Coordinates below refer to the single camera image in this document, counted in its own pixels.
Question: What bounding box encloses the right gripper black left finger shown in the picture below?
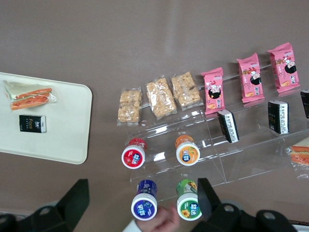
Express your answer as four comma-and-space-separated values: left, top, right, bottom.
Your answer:
30, 178, 90, 232

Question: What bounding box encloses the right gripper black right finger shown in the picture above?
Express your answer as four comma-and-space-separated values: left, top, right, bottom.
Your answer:
197, 177, 243, 232

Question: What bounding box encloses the white sleeve forearm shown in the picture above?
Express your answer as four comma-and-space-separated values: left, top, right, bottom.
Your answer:
122, 219, 145, 232

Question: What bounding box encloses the green gum bottle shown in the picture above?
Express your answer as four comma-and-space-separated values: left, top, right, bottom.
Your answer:
176, 179, 203, 221

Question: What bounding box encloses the orange gum bottle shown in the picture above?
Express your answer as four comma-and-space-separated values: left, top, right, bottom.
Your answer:
175, 135, 201, 166

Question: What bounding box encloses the cream plastic tray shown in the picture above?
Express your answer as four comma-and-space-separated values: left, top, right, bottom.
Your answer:
0, 72, 93, 165

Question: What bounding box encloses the blue gum bottle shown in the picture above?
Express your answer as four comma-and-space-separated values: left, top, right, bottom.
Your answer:
131, 179, 159, 221

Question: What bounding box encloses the red gum bottle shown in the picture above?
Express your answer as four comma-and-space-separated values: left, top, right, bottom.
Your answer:
121, 138, 148, 169

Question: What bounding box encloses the person's hand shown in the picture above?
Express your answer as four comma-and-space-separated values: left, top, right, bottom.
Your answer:
137, 205, 181, 232

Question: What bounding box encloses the clear acrylic step stand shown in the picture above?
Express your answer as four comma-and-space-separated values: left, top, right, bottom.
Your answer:
205, 61, 309, 187
120, 103, 224, 203

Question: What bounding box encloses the black tissue pack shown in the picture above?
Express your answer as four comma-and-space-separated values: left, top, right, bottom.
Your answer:
19, 115, 47, 133
267, 100, 290, 135
300, 89, 309, 119
217, 109, 240, 144

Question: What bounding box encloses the wrapped triangle sandwich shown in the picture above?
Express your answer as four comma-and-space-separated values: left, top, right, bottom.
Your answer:
284, 145, 309, 179
2, 80, 58, 111

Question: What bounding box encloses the pink cartoon snack packet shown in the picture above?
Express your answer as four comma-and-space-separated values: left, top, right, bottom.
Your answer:
267, 42, 301, 94
236, 52, 265, 104
200, 67, 226, 116

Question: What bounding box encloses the rice crispy bar packet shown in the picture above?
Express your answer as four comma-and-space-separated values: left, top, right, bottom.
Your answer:
116, 87, 143, 127
144, 76, 178, 121
170, 72, 204, 112

